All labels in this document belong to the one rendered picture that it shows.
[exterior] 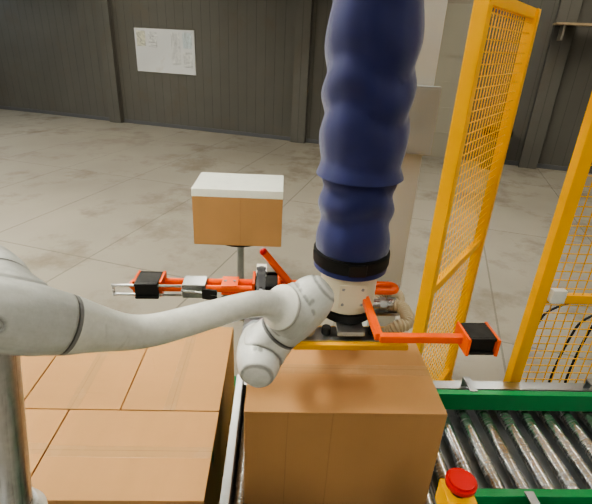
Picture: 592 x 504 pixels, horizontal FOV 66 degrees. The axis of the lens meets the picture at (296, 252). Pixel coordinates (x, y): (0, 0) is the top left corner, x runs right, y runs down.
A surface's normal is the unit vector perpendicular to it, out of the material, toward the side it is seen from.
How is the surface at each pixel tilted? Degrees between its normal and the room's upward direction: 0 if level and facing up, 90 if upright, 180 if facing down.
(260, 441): 90
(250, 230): 90
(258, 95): 90
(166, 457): 0
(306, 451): 90
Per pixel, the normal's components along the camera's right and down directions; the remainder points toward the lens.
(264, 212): 0.02, 0.43
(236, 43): -0.29, 0.39
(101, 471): 0.04, -0.91
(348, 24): -0.65, 0.29
